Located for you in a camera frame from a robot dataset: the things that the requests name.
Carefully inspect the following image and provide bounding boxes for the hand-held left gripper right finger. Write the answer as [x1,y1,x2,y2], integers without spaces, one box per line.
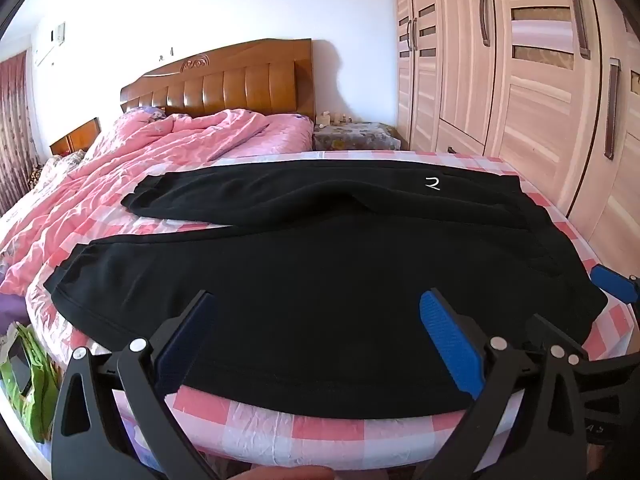
[419,287,591,480]

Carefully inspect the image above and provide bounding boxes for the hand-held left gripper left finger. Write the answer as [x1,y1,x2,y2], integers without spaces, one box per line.
[51,289,222,480]

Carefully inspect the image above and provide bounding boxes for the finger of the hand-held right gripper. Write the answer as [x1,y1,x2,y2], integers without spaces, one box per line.
[589,263,640,307]
[531,312,601,362]

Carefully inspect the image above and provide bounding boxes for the black pants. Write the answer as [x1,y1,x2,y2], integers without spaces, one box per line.
[44,160,608,406]

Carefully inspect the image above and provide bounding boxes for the person's left hand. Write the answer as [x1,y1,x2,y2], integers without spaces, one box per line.
[240,464,337,480]

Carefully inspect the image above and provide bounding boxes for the pink checkered bed sheet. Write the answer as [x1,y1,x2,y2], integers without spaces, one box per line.
[25,147,640,472]

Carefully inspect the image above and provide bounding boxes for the green bag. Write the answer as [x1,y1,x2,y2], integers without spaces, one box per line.
[0,322,65,443]

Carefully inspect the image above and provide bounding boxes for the purple cloth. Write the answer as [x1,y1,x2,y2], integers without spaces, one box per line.
[0,265,33,326]

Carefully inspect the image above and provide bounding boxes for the pink quilt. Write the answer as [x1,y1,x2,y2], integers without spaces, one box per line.
[0,107,313,297]

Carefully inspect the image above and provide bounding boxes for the floral pillow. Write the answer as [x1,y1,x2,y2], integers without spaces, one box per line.
[27,152,87,196]

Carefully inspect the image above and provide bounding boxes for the nightstand with floral cloth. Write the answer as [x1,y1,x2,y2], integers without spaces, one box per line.
[312,121,403,152]

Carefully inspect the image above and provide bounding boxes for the light wooden wardrobe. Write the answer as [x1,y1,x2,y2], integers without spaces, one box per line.
[391,0,640,281]

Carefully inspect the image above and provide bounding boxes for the small wooden headboard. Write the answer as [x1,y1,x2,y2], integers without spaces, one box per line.
[50,117,102,157]

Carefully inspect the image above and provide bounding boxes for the wooden padded headboard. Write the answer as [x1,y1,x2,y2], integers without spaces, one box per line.
[120,37,317,123]

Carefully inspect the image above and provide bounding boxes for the pink floral curtain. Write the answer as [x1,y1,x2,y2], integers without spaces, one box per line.
[0,50,45,216]

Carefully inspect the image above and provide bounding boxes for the white air conditioner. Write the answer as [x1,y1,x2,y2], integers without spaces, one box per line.
[32,21,68,67]

